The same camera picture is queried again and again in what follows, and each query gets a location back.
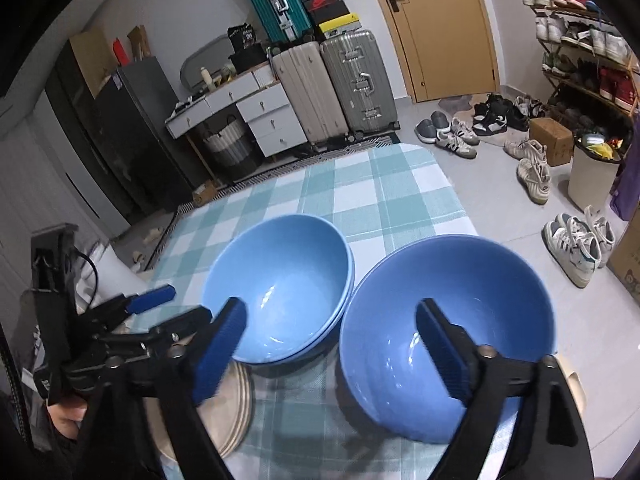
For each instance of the beige suitcase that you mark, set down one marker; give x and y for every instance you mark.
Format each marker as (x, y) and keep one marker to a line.
(309, 88)

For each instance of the woven laundry basket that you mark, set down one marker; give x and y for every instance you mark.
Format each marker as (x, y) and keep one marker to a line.
(231, 146)

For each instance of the stacked shoe boxes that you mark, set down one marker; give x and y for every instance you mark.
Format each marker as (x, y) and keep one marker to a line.
(331, 18)

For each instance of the white drawer desk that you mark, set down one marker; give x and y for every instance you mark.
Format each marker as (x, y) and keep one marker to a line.
(258, 99)

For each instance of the person's left hand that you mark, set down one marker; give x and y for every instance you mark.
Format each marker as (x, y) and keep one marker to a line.
(67, 416)

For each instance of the purple bag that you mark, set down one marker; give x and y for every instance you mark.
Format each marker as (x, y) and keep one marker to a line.
(625, 197)

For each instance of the light blue bowl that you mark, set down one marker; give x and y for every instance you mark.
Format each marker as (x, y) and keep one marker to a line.
(291, 272)

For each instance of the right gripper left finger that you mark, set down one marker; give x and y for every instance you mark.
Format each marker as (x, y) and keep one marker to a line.
(192, 350)

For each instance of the black refrigerator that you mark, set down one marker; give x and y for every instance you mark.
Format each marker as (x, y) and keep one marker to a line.
(157, 170)

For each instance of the silver suitcase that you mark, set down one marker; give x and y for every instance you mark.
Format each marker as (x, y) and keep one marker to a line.
(358, 74)

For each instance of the small brown cardboard box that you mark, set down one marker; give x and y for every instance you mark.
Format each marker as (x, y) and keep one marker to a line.
(557, 139)

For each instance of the oval mirror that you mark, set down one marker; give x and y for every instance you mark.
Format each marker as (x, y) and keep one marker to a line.
(214, 56)

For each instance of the cream plate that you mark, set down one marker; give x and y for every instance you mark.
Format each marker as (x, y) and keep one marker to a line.
(226, 416)

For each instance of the wooden door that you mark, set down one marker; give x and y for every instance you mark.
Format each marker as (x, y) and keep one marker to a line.
(444, 47)

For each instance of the green printed cardboard box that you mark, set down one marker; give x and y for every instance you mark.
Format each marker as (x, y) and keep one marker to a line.
(625, 259)

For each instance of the beige slipper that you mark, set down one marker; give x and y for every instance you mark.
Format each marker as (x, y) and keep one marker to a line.
(573, 381)

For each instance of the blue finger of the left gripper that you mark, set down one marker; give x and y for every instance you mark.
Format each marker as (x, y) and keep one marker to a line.
(138, 304)

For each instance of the teal suitcase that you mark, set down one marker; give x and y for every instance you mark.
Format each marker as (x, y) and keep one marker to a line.
(284, 21)

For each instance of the white green sneakers pair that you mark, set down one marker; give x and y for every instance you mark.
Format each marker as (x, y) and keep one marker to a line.
(580, 245)

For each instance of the white electric kettle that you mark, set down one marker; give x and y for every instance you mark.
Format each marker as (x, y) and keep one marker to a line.
(110, 277)

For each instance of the shoe rack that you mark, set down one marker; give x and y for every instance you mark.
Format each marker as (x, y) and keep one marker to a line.
(593, 73)

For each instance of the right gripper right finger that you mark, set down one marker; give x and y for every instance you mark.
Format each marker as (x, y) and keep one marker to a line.
(471, 372)

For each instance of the white trash bin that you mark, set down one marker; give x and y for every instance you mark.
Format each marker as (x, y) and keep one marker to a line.
(594, 168)

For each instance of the checkered teal tablecloth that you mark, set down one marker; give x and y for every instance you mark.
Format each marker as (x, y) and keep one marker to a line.
(305, 424)

